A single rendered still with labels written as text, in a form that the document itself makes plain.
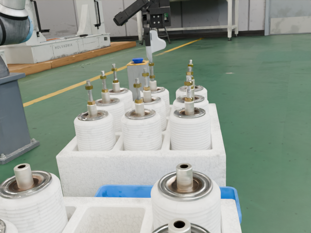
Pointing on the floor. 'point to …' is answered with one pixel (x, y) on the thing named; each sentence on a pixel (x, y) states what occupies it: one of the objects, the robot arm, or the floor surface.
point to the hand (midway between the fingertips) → (148, 57)
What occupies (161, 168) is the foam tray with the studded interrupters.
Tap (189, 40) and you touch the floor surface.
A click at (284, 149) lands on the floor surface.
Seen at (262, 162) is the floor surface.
